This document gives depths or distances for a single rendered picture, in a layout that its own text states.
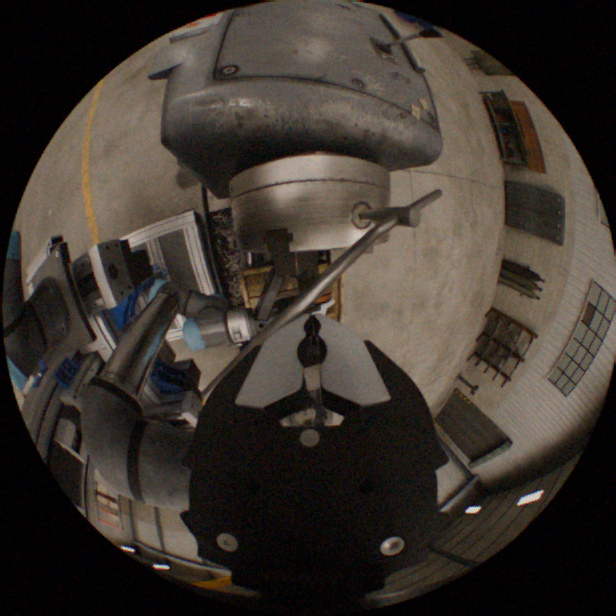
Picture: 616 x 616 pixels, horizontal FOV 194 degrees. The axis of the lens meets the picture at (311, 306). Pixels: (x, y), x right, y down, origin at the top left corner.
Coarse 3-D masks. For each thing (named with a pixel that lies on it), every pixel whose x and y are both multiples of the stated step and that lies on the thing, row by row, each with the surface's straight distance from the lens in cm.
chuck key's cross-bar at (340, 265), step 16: (432, 192) 28; (384, 224) 19; (368, 240) 17; (352, 256) 15; (336, 272) 14; (320, 288) 13; (304, 304) 12; (272, 320) 12; (288, 320) 12; (256, 336) 12; (240, 352) 12; (224, 368) 12
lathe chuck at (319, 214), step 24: (264, 192) 26; (288, 192) 24; (312, 192) 24; (336, 192) 24; (360, 192) 26; (384, 192) 31; (240, 216) 30; (264, 216) 26; (288, 216) 24; (312, 216) 23; (336, 216) 24; (240, 240) 31; (312, 240) 24; (336, 240) 24; (384, 240) 31
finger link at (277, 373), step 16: (304, 320) 12; (272, 336) 11; (288, 336) 10; (304, 336) 10; (272, 352) 10; (288, 352) 9; (304, 352) 11; (256, 368) 9; (272, 368) 9; (288, 368) 9; (256, 384) 8; (272, 384) 8; (288, 384) 8; (304, 384) 9; (240, 400) 8; (256, 400) 8; (272, 400) 8; (288, 400) 8; (304, 400) 9
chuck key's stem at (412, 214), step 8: (376, 208) 23; (384, 208) 22; (392, 208) 21; (400, 208) 21; (408, 208) 20; (416, 208) 20; (360, 216) 25; (368, 216) 24; (376, 216) 22; (384, 216) 22; (400, 216) 20; (408, 216) 20; (416, 216) 20; (400, 224) 21; (408, 224) 20; (416, 224) 20
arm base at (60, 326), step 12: (36, 288) 54; (48, 288) 54; (36, 300) 51; (48, 300) 50; (60, 300) 51; (36, 312) 49; (48, 312) 50; (60, 312) 50; (48, 324) 50; (60, 324) 51; (48, 336) 50; (60, 336) 53; (48, 348) 53
